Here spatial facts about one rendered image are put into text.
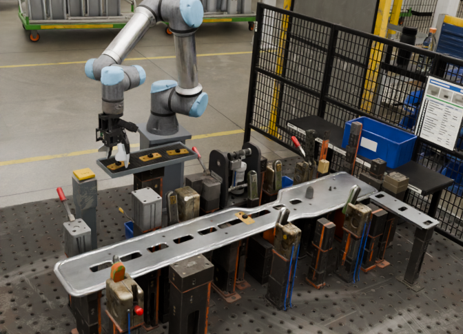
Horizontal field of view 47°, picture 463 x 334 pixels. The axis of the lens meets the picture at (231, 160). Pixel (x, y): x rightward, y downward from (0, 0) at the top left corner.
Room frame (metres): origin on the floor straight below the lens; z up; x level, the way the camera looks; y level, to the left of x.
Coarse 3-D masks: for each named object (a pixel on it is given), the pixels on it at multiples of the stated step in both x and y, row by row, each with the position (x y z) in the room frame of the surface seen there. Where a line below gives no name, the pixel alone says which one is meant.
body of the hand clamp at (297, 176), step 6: (300, 162) 2.15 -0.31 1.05; (300, 168) 2.11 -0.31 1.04; (312, 168) 2.12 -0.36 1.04; (294, 174) 2.14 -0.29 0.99; (300, 174) 2.11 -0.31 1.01; (306, 174) 2.10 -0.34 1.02; (312, 174) 2.12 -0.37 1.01; (294, 180) 2.13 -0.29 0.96; (300, 180) 2.10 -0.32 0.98; (306, 180) 2.10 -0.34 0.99; (294, 204) 2.12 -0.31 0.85
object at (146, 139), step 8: (144, 128) 2.26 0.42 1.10; (184, 128) 2.30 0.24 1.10; (144, 136) 2.19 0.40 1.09; (152, 136) 2.17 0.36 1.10; (160, 136) 2.18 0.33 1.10; (168, 136) 2.19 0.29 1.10; (176, 136) 2.20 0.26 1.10; (184, 136) 2.21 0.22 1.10; (144, 144) 2.22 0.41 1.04; (152, 144) 2.13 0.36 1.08; (160, 144) 2.16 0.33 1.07; (184, 144) 2.25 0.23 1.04; (168, 168) 2.19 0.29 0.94; (176, 168) 2.21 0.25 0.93; (168, 176) 2.19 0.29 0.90; (176, 176) 2.21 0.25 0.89; (168, 184) 2.19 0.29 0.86; (176, 184) 2.21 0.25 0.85
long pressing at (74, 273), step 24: (288, 192) 1.95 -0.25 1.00; (336, 192) 1.99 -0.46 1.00; (360, 192) 2.01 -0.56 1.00; (216, 216) 1.71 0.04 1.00; (264, 216) 1.74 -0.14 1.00; (312, 216) 1.78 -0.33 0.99; (144, 240) 1.51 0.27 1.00; (168, 240) 1.52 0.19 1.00; (192, 240) 1.53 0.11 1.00; (216, 240) 1.55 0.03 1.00; (72, 264) 1.34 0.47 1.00; (96, 264) 1.36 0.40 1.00; (144, 264) 1.38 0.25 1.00; (168, 264) 1.40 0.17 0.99; (72, 288) 1.23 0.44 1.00; (96, 288) 1.25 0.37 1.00
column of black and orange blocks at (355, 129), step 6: (354, 126) 2.31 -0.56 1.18; (360, 126) 2.31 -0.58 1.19; (354, 132) 2.30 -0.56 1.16; (360, 132) 2.31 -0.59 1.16; (354, 138) 2.30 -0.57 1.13; (354, 144) 2.30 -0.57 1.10; (348, 150) 2.32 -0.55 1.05; (354, 150) 2.30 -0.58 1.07; (348, 156) 2.31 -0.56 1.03; (354, 156) 2.31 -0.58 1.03; (348, 162) 2.31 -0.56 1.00; (354, 162) 2.31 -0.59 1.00; (348, 168) 2.32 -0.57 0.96
